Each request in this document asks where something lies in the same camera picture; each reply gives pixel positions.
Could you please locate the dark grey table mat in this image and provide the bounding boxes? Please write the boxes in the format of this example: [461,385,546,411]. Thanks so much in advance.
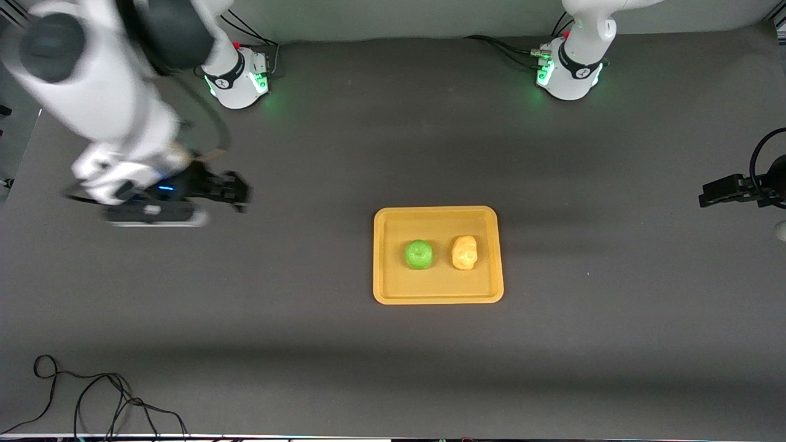
[0,21,786,438]

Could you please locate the black left arm base cables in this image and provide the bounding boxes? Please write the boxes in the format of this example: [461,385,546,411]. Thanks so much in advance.
[464,35,550,69]

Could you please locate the thin black loose cable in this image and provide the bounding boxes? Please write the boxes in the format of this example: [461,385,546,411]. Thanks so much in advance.
[0,354,191,440]

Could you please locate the black right arm base cables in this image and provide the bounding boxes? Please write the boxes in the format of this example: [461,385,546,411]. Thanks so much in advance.
[224,11,281,79]

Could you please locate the yellow potato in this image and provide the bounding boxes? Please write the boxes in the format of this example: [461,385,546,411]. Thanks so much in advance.
[451,235,480,271]

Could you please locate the orange plastic tray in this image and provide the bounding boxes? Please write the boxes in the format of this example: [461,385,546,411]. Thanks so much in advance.
[373,206,505,305]

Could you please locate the black arm base cables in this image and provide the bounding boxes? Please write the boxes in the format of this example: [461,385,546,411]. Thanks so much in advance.
[224,11,281,79]
[464,35,550,69]

